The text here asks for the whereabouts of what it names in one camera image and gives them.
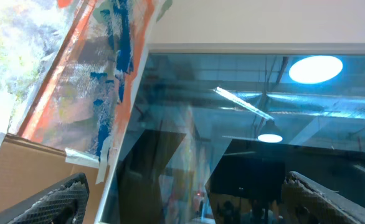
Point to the colourful painted canvas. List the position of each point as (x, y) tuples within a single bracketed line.
[(70, 70)]

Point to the glass window pane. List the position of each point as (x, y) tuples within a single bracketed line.
[(212, 137)]

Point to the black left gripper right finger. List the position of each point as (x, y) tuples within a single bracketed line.
[(306, 201)]

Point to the brown cardboard sheet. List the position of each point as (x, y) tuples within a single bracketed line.
[(26, 168)]

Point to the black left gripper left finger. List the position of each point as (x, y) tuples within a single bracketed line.
[(62, 203)]

